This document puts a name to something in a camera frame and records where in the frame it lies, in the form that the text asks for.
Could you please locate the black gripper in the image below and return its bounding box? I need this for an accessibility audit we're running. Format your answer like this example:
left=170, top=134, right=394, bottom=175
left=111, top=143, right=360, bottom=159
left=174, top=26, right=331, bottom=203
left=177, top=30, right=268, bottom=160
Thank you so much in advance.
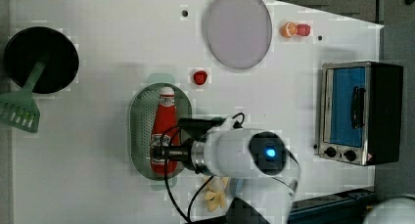
left=152, top=142, right=196, bottom=172

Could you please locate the red ketchup bottle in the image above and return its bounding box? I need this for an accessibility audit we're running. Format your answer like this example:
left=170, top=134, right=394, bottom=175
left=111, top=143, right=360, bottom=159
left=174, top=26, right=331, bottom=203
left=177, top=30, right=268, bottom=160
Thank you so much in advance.
left=150, top=87, right=179, bottom=175

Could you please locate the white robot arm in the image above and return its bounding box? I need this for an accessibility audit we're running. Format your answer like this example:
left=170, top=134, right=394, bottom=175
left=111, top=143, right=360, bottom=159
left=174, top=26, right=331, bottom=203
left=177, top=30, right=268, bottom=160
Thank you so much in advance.
left=151, top=117, right=300, bottom=224

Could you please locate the green oval strainer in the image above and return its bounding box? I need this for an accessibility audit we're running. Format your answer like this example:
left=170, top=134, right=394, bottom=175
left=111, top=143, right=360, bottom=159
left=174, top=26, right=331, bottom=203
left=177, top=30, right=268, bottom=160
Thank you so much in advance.
left=127, top=73, right=192, bottom=191

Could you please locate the peeled banana toy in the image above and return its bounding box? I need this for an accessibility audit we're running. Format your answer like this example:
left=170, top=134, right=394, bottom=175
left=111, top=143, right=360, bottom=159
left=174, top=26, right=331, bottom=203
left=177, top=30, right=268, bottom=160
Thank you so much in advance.
left=204, top=177, right=229, bottom=212

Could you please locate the small red strawberry toy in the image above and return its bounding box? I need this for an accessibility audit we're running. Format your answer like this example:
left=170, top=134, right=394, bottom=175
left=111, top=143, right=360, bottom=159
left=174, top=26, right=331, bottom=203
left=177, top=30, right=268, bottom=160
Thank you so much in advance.
left=193, top=70, right=208, bottom=85

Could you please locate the grey round plate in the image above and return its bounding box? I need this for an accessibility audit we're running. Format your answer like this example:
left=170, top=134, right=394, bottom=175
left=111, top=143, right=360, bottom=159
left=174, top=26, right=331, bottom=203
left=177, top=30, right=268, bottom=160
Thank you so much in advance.
left=205, top=0, right=272, bottom=68

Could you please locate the orange slice toy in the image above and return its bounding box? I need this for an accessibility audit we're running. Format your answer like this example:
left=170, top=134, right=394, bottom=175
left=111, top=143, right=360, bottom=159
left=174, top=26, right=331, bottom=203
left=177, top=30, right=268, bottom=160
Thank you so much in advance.
left=280, top=22, right=298, bottom=38

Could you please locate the green slotted spatula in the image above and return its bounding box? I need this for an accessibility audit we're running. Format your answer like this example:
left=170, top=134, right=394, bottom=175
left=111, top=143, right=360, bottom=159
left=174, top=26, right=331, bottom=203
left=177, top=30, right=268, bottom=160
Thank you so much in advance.
left=0, top=61, right=47, bottom=133

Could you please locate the silver toaster oven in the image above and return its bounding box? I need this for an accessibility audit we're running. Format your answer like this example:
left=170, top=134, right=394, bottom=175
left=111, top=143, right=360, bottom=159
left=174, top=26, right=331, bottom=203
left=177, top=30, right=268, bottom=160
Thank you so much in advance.
left=318, top=62, right=403, bottom=166

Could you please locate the black round pan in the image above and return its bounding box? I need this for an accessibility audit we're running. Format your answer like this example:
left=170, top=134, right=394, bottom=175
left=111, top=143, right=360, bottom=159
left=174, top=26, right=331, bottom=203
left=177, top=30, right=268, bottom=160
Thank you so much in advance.
left=4, top=26, right=79, bottom=94

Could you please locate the black cable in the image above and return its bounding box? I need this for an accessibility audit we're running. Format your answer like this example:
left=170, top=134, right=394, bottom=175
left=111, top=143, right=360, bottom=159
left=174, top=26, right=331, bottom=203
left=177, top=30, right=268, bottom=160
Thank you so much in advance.
left=160, top=112, right=247, bottom=224

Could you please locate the blue metal rail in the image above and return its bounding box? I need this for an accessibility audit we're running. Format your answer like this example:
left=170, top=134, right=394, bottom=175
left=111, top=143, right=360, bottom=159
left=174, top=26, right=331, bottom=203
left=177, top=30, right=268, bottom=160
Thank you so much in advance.
left=288, top=189, right=376, bottom=224

